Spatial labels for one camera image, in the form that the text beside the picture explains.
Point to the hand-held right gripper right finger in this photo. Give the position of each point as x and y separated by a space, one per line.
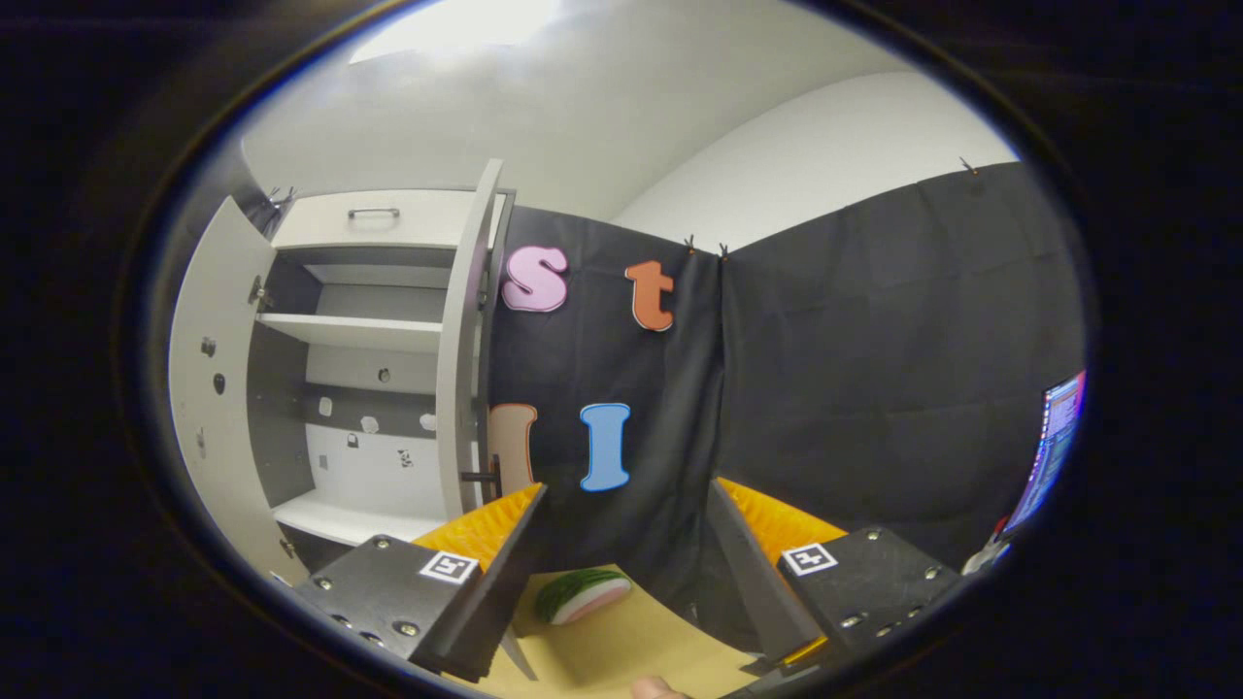
748 573

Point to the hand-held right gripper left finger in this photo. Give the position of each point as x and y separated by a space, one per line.
505 582

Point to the white cabinet door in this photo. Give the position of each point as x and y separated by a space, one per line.
209 320
456 340

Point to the white cabinet bottom board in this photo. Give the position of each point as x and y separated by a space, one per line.
350 519

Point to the white and grey cabinet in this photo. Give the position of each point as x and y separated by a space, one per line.
277 427

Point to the white cabinet shelf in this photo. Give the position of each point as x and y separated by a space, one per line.
359 333

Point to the white cabinet drawer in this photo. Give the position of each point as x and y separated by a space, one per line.
437 218

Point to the watermelon slice toy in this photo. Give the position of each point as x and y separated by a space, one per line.
583 594

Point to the black backdrop cloth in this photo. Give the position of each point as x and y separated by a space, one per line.
660 466
893 359

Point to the small white object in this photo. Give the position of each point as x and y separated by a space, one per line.
986 555

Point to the computer monitor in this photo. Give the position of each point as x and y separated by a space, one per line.
1049 456

